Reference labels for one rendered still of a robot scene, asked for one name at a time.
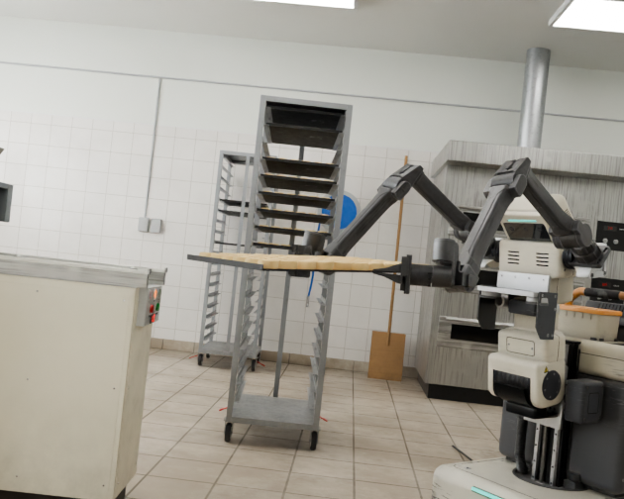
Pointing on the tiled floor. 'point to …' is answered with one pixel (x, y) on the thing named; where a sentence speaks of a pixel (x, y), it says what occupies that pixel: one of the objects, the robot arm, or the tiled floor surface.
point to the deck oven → (581, 182)
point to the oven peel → (380, 366)
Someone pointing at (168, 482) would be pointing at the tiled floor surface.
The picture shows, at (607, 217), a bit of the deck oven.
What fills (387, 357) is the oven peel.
